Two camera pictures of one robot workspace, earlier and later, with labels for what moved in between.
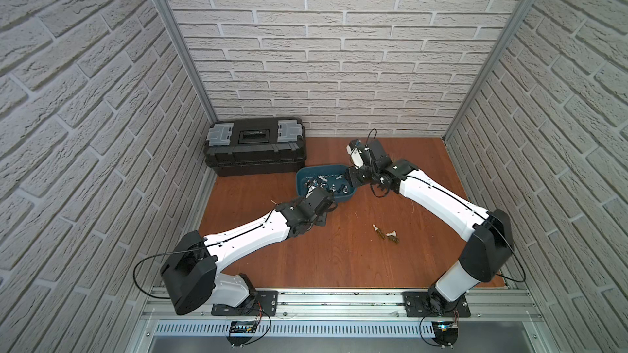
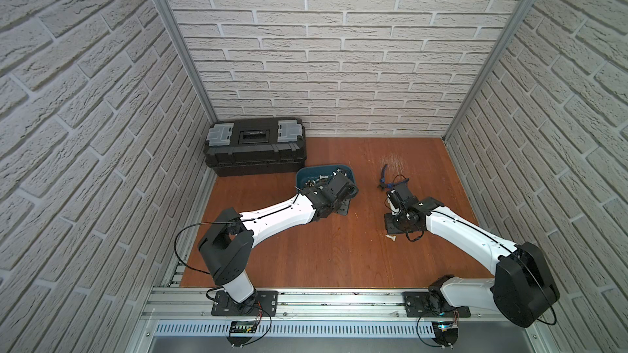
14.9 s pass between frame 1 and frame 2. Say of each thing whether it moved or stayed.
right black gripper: moved
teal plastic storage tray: stayed
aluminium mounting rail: stayed
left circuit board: stayed
